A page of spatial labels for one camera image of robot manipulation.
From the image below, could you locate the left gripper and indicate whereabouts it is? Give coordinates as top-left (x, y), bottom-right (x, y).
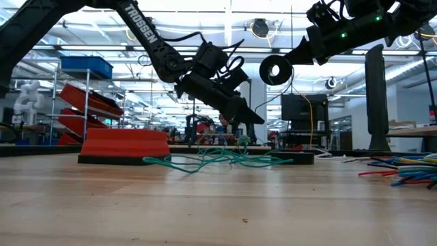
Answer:
top-left (173, 71), bottom-right (266, 126)

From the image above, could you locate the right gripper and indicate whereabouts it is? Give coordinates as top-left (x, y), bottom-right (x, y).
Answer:
top-left (283, 13), bottom-right (390, 66)

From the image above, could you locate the black plastic spool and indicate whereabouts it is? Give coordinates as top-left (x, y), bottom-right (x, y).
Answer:
top-left (258, 54), bottom-right (294, 86)

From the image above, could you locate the thin green cord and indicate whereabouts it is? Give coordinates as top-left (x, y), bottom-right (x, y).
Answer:
top-left (142, 64), bottom-right (296, 174)

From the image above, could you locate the white cord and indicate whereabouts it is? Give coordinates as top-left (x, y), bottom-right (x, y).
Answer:
top-left (313, 147), bottom-right (363, 163)

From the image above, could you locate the black bench robot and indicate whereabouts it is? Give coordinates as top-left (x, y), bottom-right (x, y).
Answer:
top-left (185, 114), bottom-right (216, 144)
top-left (244, 122), bottom-right (274, 146)

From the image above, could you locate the white round pillar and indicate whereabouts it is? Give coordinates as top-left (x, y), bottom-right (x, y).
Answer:
top-left (239, 62), bottom-right (268, 144)

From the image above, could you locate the person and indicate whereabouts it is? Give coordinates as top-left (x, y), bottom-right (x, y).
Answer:
top-left (218, 114), bottom-right (240, 136)

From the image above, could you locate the black monitor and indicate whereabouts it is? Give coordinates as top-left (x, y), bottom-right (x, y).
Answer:
top-left (280, 93), bottom-right (330, 131)

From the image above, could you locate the thin black rod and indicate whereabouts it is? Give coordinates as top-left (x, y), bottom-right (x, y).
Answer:
top-left (418, 37), bottom-right (437, 124)

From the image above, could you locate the red box with black base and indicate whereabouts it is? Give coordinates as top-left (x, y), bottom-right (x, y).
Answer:
top-left (77, 128), bottom-right (172, 167)

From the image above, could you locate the wooden side table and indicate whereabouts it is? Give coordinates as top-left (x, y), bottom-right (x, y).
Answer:
top-left (385, 125), bottom-right (437, 153)

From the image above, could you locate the metal rack with red bins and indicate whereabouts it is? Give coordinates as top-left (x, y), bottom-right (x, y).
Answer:
top-left (46, 67), bottom-right (126, 146)

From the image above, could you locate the blue plastic bin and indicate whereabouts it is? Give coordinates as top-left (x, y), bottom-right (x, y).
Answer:
top-left (60, 55), bottom-right (115, 80)

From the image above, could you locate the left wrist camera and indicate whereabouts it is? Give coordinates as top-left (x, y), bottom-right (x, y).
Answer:
top-left (218, 66), bottom-right (250, 93)

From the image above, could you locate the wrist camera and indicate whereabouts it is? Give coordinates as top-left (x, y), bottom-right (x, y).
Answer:
top-left (306, 1), bottom-right (342, 28)
top-left (218, 66), bottom-right (250, 93)

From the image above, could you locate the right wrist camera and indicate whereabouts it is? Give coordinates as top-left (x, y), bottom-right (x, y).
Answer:
top-left (306, 1), bottom-right (342, 28)

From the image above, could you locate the black ceiling cable reel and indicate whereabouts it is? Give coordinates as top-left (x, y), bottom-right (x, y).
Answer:
top-left (251, 18), bottom-right (271, 39)
top-left (411, 23), bottom-right (437, 42)

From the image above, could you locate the yellow cable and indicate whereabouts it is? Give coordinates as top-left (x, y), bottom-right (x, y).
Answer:
top-left (249, 21), bottom-right (315, 146)

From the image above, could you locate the black frame stand with camera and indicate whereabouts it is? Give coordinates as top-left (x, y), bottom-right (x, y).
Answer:
top-left (192, 77), bottom-right (253, 137)

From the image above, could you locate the black upright post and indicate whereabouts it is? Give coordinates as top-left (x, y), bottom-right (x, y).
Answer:
top-left (364, 44), bottom-right (392, 152)

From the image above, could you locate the bundle of coloured wires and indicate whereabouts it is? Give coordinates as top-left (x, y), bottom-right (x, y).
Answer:
top-left (357, 152), bottom-right (437, 191)

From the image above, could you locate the green cable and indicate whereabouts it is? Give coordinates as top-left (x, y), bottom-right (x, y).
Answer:
top-left (0, 143), bottom-right (424, 158)

